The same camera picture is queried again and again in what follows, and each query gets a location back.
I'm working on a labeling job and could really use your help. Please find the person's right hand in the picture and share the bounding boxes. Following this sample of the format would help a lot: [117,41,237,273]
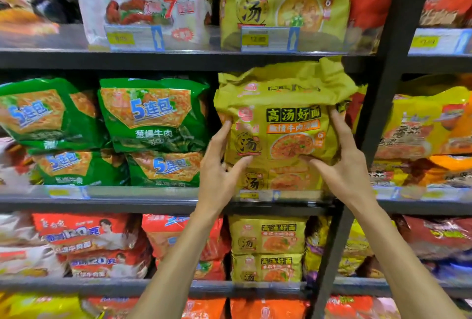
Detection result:
[298,107,378,217]

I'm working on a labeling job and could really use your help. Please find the person's left hand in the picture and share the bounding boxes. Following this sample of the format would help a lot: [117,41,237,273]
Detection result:
[193,119,254,223]

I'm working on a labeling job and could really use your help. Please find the yellow noodle multipack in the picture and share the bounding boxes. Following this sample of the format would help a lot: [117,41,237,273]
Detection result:
[214,92,347,169]

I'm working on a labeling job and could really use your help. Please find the noodle packets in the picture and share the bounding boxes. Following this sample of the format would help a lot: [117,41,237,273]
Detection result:
[0,0,472,319]

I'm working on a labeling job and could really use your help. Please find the black metal store shelving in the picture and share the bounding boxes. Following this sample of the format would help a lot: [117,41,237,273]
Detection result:
[0,0,472,319]

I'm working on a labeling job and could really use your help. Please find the person's right forearm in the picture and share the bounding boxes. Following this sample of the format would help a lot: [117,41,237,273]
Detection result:
[352,201,465,319]

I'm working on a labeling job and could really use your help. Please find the person's left forearm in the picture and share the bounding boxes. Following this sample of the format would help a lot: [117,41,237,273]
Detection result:
[127,211,222,319]

